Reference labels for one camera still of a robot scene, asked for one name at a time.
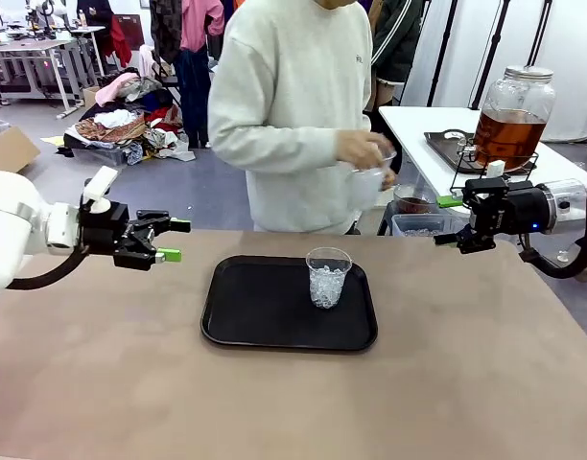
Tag white desk thin legs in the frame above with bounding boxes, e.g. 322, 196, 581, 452
58, 26, 107, 78

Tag red hanging garment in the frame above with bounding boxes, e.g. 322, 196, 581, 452
109, 16, 134, 68

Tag white cloth on chair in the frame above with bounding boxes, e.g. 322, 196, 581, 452
138, 44, 156, 81

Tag glass tea dispenser jar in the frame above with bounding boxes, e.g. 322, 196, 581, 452
473, 65, 557, 172

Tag pink hanging garment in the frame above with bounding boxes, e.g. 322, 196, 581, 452
180, 0, 226, 53

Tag tall clear plastic cup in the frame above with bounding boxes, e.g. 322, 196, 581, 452
345, 148, 399, 212

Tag clear ice cubes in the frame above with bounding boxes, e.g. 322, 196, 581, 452
308, 263, 347, 310

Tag clear storage bin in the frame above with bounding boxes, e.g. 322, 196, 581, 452
70, 146, 128, 168

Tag short clear plastic cup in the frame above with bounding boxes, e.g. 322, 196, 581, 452
305, 246, 353, 311

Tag black light stand pole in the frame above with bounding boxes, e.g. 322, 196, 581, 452
426, 0, 461, 107
526, 0, 552, 67
470, 0, 511, 110

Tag person in dark jacket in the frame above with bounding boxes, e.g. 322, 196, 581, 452
369, 0, 425, 112

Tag pile of mixed clothes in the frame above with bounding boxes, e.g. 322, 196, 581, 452
56, 71, 197, 167

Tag clear plastic ice bin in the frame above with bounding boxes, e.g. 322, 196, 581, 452
391, 213, 467, 237

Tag small dark tray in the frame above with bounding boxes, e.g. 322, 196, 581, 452
423, 128, 537, 174

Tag dark patterned hanging garment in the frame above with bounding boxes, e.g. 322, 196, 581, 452
149, 0, 183, 68

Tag dark blue hanging garment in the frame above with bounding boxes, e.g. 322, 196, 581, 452
175, 47, 213, 149

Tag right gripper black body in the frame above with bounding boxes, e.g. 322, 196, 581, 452
494, 181, 556, 236

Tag person in black top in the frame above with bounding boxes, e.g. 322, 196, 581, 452
76, 0, 116, 30

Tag person's right hand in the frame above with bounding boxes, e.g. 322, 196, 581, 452
336, 128, 395, 169

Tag left arm white wrist camera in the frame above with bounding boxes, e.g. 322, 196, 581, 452
81, 165, 120, 213

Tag clear container brown liquid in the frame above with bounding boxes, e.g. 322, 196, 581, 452
392, 183, 439, 216

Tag large black serving tray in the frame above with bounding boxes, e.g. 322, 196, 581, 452
200, 255, 379, 354

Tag black wire jar stand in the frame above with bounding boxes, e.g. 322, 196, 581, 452
449, 135, 540, 193

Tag background robot equipment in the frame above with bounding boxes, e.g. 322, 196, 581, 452
0, 0, 79, 42

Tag white side table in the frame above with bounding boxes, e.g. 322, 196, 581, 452
378, 105, 587, 215

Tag white desk grey frame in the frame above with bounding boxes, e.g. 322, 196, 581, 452
0, 37, 82, 119

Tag large cardboard box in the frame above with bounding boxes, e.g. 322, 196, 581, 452
0, 125, 41, 173

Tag person in grey sweatshirt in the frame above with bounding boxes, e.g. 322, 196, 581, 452
207, 0, 374, 236

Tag person's right sleeved forearm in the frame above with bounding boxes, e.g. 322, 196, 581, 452
209, 119, 343, 170

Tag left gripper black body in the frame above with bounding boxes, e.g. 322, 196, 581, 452
78, 201, 132, 258

